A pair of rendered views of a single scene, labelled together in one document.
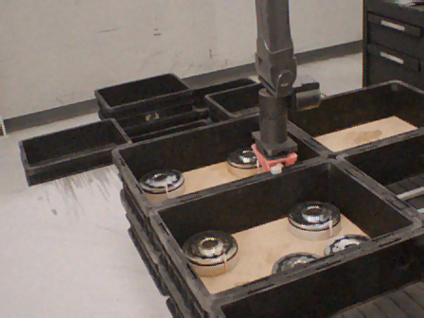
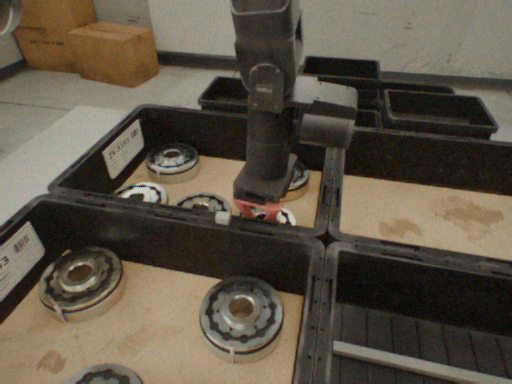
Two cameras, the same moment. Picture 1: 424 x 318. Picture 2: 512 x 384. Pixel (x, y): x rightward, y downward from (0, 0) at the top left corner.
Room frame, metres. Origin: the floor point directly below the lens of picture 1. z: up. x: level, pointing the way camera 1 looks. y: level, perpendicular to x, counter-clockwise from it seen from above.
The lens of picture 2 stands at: (0.79, -0.33, 1.24)
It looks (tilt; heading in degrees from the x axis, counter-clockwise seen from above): 39 degrees down; 33
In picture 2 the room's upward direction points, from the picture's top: straight up
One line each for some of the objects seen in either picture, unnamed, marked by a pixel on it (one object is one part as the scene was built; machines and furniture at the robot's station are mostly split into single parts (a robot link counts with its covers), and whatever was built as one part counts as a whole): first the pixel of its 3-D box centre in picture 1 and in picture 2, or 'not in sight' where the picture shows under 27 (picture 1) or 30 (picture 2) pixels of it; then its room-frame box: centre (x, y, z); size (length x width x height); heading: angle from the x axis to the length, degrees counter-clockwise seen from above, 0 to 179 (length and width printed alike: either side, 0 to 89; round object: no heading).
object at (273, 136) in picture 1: (273, 130); (267, 157); (1.13, -0.14, 0.98); 0.10 x 0.07 x 0.07; 14
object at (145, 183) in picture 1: (161, 180); (172, 157); (1.19, 0.12, 0.86); 0.10 x 0.10 x 0.01
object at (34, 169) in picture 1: (83, 192); (249, 134); (2.07, 0.52, 0.37); 0.40 x 0.30 x 0.45; 110
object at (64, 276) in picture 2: (209, 244); (80, 273); (0.91, 0.02, 0.86); 0.05 x 0.05 x 0.01
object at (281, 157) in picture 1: (275, 163); (262, 202); (1.12, -0.14, 0.91); 0.07 x 0.07 x 0.09; 14
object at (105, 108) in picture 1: (149, 133); (334, 107); (2.59, 0.28, 0.37); 0.40 x 0.30 x 0.45; 110
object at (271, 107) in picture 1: (275, 102); (275, 116); (1.13, -0.14, 1.04); 0.07 x 0.06 x 0.07; 111
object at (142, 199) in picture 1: (215, 157); (210, 159); (1.16, -0.01, 0.92); 0.40 x 0.30 x 0.02; 109
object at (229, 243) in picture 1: (209, 246); (81, 275); (0.91, 0.02, 0.86); 0.10 x 0.10 x 0.01
